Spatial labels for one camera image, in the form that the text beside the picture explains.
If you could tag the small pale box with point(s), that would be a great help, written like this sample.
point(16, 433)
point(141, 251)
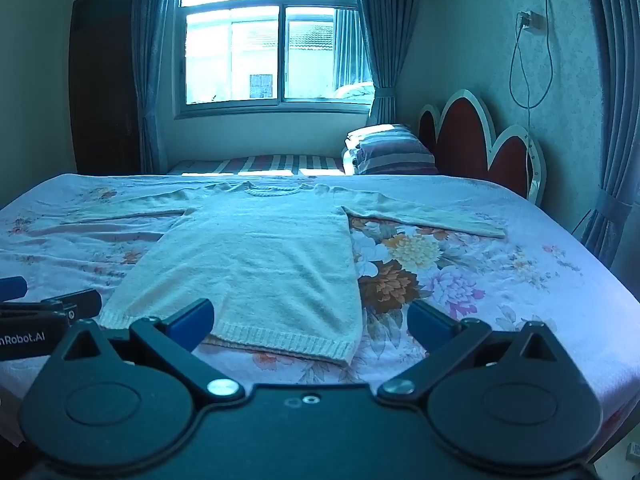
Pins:
point(634, 451)

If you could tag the red and white headboard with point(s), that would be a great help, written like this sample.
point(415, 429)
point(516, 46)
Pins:
point(465, 135)

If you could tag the window with sliding panes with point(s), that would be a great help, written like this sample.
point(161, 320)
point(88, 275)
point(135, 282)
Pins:
point(260, 45)

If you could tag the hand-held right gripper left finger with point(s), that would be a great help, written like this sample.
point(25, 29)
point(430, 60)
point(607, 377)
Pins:
point(192, 322)

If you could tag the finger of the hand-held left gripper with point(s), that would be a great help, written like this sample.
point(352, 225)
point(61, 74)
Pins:
point(12, 288)
point(80, 304)

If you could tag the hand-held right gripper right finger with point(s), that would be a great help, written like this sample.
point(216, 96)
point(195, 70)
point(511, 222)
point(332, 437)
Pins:
point(429, 326)

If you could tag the floral bed blanket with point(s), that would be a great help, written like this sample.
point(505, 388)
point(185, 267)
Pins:
point(475, 280)

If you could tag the wall socket with charger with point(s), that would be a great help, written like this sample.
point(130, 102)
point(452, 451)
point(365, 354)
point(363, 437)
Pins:
point(532, 21)

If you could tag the blue pleated curtain with tieback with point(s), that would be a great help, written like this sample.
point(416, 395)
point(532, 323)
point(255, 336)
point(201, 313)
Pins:
point(617, 110)

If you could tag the striped bed sheet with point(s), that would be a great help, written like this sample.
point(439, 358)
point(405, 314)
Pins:
point(260, 162)

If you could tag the blue window curtain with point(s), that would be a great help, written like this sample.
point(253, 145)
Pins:
point(380, 50)
point(152, 70)

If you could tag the cream knitted sweater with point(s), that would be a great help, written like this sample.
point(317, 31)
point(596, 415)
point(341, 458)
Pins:
point(260, 260)

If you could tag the dark wooden wardrobe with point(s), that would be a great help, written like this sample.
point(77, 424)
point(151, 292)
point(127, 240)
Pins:
point(102, 85)

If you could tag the light cloth bundle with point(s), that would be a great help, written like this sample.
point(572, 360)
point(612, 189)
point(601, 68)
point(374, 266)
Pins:
point(356, 91)

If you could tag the striped folded pillow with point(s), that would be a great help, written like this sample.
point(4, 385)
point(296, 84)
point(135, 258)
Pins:
point(390, 152)

